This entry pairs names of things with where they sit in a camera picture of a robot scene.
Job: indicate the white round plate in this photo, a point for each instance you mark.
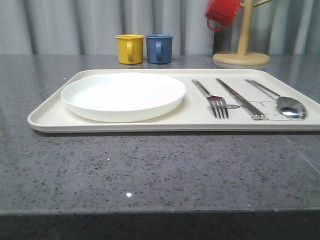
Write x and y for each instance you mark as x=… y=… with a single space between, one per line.
x=123 y=97

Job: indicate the silver metal fork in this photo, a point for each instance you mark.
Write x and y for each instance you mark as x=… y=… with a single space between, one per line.
x=218 y=104

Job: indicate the silver metal spoon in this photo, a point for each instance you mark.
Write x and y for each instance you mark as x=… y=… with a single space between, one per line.
x=287 y=106

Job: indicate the cream rabbit serving tray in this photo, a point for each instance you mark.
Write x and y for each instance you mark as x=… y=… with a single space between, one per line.
x=194 y=113

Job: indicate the blue enamel mug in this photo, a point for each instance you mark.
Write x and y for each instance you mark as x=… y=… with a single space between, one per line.
x=159 y=48

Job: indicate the yellow enamel mug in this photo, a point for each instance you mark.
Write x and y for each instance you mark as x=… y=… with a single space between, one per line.
x=130 y=48

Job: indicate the wooden mug tree stand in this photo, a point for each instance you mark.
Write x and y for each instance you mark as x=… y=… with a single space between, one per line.
x=242 y=56

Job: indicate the red enamel mug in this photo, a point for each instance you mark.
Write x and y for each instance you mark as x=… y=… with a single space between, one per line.
x=222 y=12

